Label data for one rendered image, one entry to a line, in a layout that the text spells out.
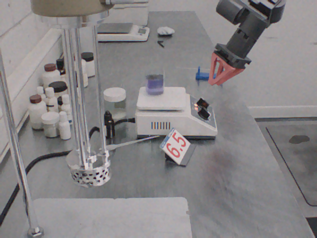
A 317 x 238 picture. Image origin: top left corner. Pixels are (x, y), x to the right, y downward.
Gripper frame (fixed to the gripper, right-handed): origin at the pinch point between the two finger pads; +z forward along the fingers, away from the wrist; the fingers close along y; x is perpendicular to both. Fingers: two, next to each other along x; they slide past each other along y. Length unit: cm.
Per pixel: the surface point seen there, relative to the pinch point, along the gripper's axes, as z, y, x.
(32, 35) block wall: 26, 10, -60
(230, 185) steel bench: 9.5, 16.6, 22.8
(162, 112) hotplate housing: 10.6, 12.6, -1.5
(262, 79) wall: 25, -158, -38
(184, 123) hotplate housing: 9.8, 9.7, 3.7
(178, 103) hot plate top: 7.1, 10.3, -0.3
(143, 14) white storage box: 17, -65, -80
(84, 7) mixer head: -14, 57, 6
